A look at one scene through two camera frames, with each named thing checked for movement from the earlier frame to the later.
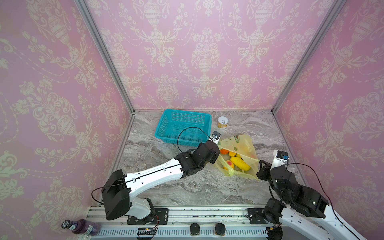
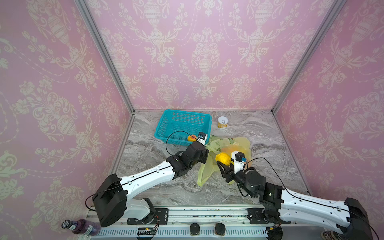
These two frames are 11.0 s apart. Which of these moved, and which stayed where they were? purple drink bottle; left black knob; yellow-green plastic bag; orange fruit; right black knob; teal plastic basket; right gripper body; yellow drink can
Moved: right gripper body; yellow-green plastic bag; orange fruit
Stayed: yellow drink can; left black knob; purple drink bottle; right black knob; teal plastic basket
